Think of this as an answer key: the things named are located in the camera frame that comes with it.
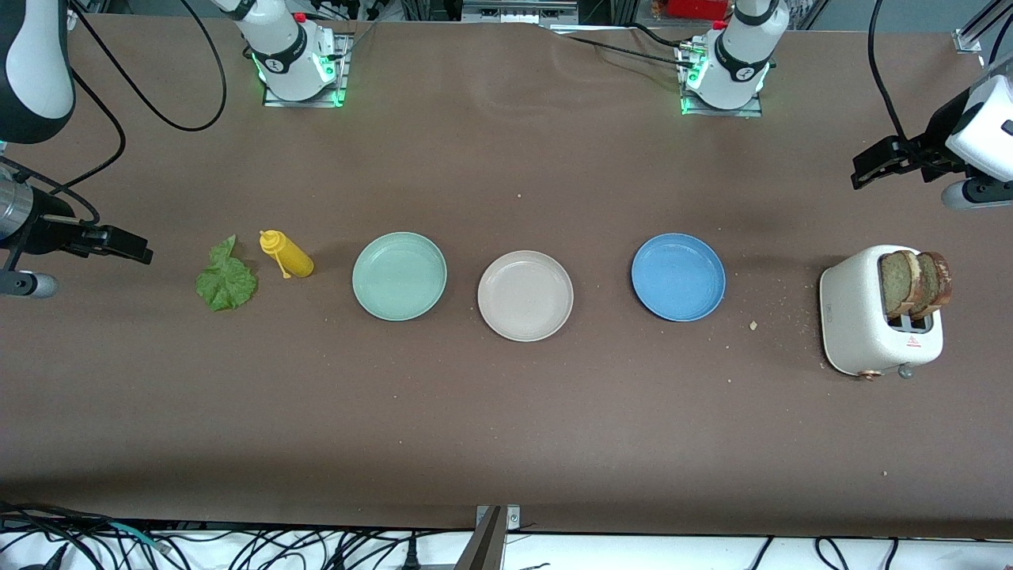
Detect grey metal equipment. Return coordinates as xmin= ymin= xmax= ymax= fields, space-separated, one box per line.
xmin=461 ymin=0 xmax=580 ymax=25

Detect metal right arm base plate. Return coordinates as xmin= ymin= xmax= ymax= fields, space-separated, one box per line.
xmin=261 ymin=32 xmax=351 ymax=108

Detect green lettuce leaf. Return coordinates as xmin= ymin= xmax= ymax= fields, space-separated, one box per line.
xmin=195 ymin=234 xmax=259 ymax=312

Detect teal floor cable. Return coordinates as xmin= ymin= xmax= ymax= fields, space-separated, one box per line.
xmin=107 ymin=519 xmax=171 ymax=553

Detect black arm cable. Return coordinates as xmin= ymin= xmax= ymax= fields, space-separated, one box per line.
xmin=0 ymin=0 xmax=228 ymax=274
xmin=868 ymin=0 xmax=919 ymax=147

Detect mint green plate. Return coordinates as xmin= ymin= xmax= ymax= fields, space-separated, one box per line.
xmin=352 ymin=231 xmax=448 ymax=322

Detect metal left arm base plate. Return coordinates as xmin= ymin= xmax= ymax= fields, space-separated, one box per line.
xmin=679 ymin=44 xmax=764 ymax=118

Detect black base power cable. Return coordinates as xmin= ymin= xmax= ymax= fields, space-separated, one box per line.
xmin=546 ymin=22 xmax=699 ymax=70

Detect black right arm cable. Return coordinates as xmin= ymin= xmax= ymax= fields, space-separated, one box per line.
xmin=0 ymin=0 xmax=228 ymax=274

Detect blue plate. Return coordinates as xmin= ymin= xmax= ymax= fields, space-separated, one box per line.
xmin=631 ymin=233 xmax=727 ymax=322

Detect red box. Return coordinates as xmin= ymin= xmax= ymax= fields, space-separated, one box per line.
xmin=665 ymin=0 xmax=729 ymax=21

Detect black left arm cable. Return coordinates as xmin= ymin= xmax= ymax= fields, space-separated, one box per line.
xmin=868 ymin=0 xmax=919 ymax=147

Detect metal table bracket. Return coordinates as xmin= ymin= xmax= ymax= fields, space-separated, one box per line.
xmin=453 ymin=504 xmax=522 ymax=570

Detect aluminium frame profile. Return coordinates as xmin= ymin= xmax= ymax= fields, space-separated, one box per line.
xmin=954 ymin=0 xmax=1013 ymax=55

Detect tangled black floor cables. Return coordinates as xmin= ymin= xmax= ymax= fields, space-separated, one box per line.
xmin=0 ymin=500 xmax=476 ymax=570

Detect brown bread slice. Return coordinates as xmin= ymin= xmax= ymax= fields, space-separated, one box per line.
xmin=910 ymin=252 xmax=954 ymax=320
xmin=878 ymin=250 xmax=924 ymax=319

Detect yellow mustard squeeze bottle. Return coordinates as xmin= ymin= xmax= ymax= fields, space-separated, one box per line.
xmin=259 ymin=230 xmax=315 ymax=279

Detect beige plate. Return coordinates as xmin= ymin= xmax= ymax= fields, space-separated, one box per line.
xmin=477 ymin=250 xmax=575 ymax=343

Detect white toaster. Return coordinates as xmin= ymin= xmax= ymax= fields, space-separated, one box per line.
xmin=819 ymin=244 xmax=945 ymax=381

